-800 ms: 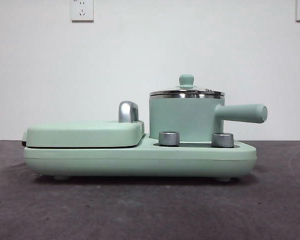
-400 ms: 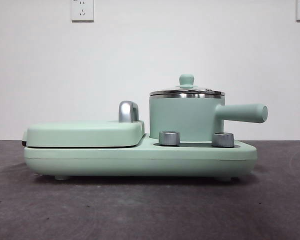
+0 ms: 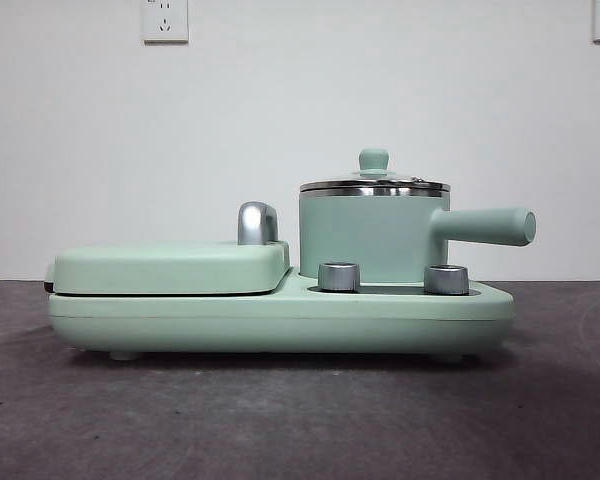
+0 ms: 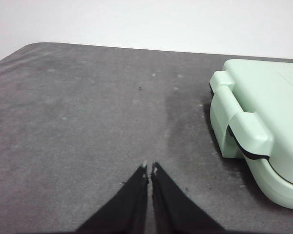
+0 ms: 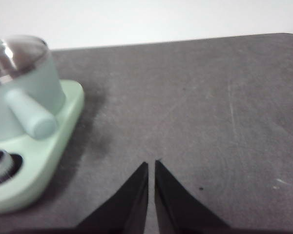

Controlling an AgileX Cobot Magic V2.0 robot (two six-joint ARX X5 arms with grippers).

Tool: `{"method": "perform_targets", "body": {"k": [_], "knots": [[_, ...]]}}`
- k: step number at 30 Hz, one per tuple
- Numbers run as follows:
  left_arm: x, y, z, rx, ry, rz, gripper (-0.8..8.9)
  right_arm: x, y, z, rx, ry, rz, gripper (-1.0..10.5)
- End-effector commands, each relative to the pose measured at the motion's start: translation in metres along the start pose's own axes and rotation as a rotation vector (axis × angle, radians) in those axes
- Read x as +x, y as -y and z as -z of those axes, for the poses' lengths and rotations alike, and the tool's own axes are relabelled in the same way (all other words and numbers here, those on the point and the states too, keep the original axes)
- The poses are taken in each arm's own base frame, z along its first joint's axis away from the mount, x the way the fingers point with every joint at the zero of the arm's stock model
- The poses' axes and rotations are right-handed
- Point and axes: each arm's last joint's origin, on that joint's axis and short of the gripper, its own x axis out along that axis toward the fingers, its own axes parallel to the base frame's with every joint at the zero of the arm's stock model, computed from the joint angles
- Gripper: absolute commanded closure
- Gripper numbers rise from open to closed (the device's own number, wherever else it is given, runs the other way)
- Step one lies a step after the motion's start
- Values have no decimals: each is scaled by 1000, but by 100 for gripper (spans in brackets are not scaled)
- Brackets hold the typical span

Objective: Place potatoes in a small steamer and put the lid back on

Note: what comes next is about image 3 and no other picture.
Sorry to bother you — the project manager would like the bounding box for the silver control knob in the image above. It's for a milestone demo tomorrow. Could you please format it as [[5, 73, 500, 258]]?
[[317, 260, 361, 292], [423, 263, 470, 295]]

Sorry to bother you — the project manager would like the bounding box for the green breakfast machine base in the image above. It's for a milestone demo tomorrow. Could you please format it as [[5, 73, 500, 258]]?
[[48, 264, 515, 364]]

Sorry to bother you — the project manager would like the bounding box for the chrome griddle cover handle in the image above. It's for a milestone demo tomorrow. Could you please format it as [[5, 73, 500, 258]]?
[[236, 200, 281, 246]]

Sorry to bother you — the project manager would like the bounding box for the glass lid with green knob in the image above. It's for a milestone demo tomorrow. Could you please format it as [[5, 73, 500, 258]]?
[[299, 147, 451, 193]]

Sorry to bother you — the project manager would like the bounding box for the green steamer pot with handle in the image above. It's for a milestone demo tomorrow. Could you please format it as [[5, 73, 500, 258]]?
[[297, 188, 538, 281]]

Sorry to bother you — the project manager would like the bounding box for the green griddle cover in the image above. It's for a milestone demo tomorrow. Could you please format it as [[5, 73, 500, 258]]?
[[44, 238, 290, 296]]

